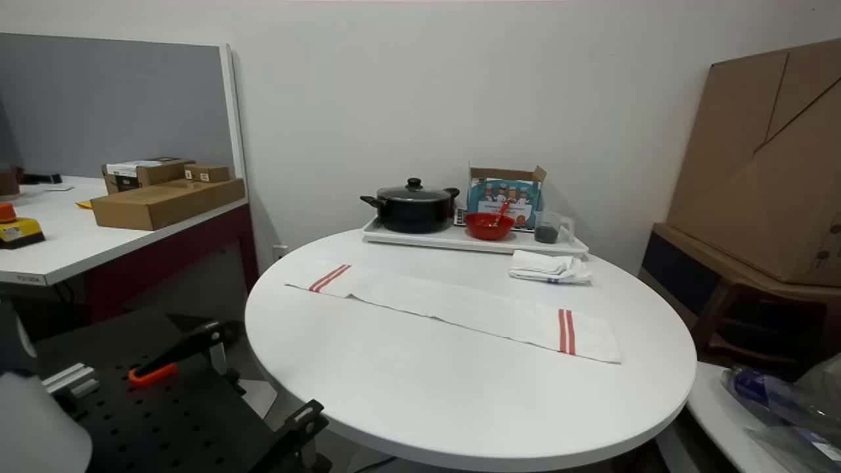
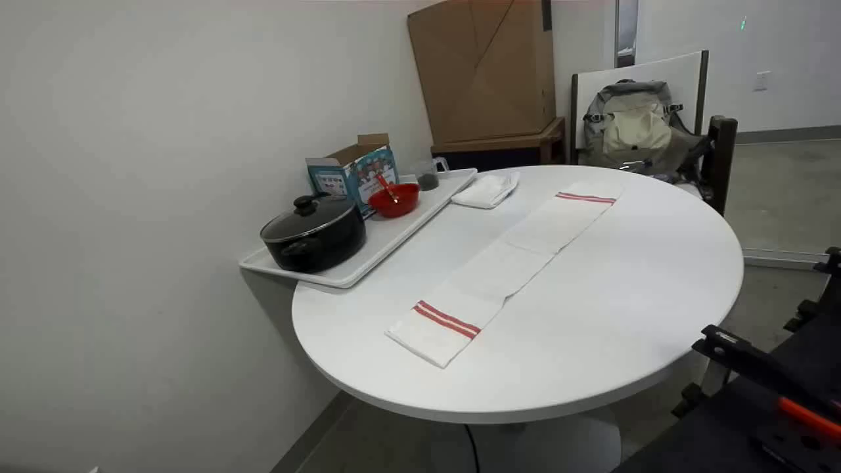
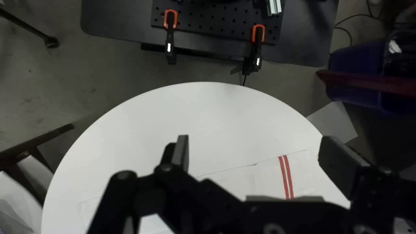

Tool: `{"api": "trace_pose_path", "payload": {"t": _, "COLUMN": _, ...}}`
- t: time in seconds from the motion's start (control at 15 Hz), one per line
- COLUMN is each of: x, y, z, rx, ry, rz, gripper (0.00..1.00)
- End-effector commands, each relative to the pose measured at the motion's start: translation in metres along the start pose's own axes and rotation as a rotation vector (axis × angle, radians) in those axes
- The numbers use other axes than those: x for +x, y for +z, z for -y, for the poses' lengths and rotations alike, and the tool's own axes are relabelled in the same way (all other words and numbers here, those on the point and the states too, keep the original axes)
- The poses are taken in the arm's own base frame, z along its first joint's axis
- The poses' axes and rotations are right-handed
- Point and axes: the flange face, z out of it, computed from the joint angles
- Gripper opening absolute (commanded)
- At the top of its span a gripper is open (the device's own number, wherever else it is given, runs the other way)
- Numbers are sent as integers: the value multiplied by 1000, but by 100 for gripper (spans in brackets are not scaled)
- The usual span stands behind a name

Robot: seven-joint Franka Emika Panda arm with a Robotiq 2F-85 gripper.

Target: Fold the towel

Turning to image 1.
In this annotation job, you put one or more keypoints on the red bowl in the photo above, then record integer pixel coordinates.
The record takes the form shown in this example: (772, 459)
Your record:
(487, 227)

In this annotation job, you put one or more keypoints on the dark wooden side table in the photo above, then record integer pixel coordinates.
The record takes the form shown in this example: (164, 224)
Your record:
(736, 315)

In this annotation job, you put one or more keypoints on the small open cardboard box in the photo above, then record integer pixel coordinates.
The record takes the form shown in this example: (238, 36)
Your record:
(151, 173)

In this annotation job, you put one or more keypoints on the small folded white cloth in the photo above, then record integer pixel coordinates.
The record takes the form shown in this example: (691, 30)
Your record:
(549, 270)

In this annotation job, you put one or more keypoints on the clear plastic bag with items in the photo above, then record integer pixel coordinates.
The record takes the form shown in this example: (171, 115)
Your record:
(807, 407)

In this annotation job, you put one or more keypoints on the white towel with red stripes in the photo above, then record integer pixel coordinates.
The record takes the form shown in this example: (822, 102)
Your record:
(511, 319)

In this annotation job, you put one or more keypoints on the white desk with red side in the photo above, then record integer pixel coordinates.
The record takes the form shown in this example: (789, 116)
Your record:
(115, 264)

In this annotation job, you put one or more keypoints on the black cooking pot with lid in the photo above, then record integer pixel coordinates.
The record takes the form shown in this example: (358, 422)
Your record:
(414, 210)

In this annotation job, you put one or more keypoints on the black clamp with orange handle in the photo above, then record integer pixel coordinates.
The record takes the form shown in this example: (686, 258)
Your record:
(209, 341)

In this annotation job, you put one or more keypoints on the small grey cup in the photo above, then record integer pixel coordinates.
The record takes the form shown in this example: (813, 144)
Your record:
(545, 236)

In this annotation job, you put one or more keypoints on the yellow and black device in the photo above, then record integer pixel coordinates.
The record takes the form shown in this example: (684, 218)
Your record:
(18, 232)

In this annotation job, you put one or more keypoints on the white rectangular tray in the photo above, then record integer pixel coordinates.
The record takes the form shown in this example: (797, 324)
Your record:
(456, 237)

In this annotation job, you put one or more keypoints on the flat brown cardboard box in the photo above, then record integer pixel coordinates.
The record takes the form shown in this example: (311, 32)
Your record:
(164, 204)

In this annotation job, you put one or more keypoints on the grey partition panel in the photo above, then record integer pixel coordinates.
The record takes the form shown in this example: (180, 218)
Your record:
(75, 105)

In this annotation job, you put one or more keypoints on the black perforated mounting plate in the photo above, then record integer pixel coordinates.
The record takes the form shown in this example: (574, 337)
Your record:
(189, 424)

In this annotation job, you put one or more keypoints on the large brown cardboard sheet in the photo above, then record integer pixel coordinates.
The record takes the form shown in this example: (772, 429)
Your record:
(759, 178)

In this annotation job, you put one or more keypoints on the colourful cardboard box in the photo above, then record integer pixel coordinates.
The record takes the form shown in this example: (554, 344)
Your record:
(512, 187)

